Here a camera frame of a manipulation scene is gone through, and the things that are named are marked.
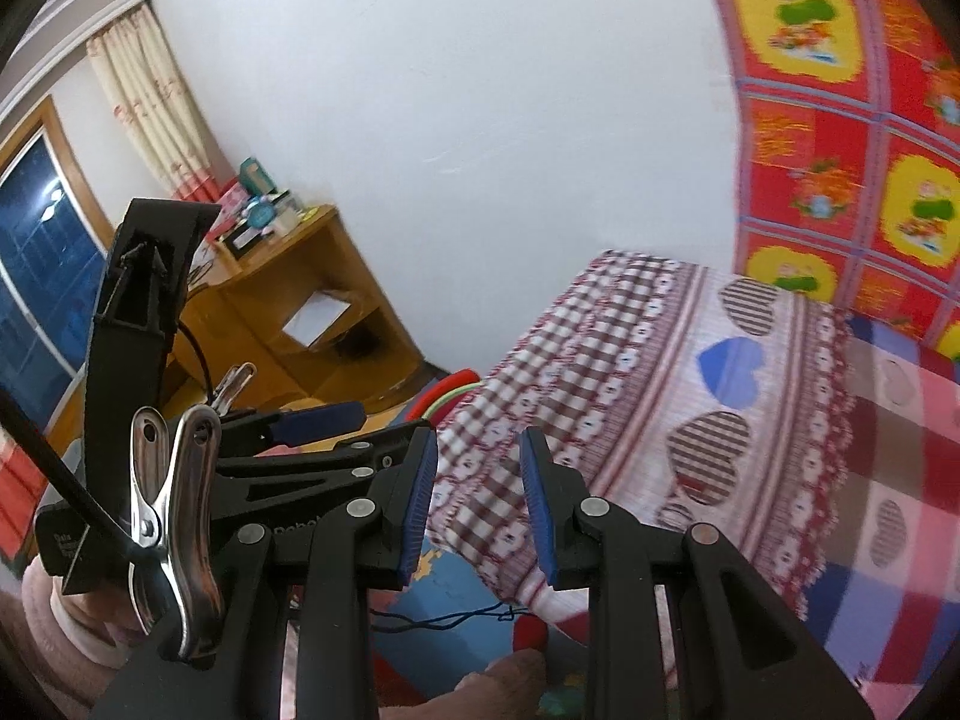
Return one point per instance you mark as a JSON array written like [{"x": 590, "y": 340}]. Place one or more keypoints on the red plastic stool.
[{"x": 431, "y": 390}]

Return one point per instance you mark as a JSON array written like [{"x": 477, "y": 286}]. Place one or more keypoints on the person's leg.
[{"x": 480, "y": 690}]

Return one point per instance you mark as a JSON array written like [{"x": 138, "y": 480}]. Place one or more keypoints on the red floral printed cloth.
[{"x": 847, "y": 127}]

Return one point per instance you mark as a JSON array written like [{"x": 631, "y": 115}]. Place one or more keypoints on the teal box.
[{"x": 255, "y": 176}]

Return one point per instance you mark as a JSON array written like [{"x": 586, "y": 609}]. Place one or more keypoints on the cream patterned curtain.
[{"x": 161, "y": 105}]

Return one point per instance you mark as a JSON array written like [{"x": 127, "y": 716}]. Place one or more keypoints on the wooden framed window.
[{"x": 45, "y": 255}]

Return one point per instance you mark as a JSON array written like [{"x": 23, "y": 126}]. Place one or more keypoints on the checkered heart bedsheet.
[{"x": 675, "y": 390}]

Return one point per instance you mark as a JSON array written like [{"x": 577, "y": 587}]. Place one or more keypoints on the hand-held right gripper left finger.
[{"x": 420, "y": 495}]

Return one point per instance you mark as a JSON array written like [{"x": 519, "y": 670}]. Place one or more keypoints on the person's left forearm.
[{"x": 75, "y": 630}]

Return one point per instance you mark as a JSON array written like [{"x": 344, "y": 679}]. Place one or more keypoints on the black box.
[{"x": 244, "y": 240}]

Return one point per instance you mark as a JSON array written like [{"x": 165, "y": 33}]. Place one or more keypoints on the white paper sheet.
[{"x": 319, "y": 321}]

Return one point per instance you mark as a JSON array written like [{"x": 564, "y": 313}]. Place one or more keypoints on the red bucket green rim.
[{"x": 454, "y": 394}]

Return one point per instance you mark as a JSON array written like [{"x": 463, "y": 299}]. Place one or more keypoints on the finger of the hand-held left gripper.
[
  {"x": 322, "y": 420},
  {"x": 300, "y": 469}
]

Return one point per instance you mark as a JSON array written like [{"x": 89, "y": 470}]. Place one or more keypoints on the wooden desk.
[{"x": 285, "y": 292}]

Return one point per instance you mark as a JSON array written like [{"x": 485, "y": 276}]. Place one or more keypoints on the metal spring clip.
[
  {"x": 234, "y": 382},
  {"x": 191, "y": 525}
]

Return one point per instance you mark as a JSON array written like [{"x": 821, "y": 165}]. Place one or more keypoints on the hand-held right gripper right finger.
[{"x": 534, "y": 495}]

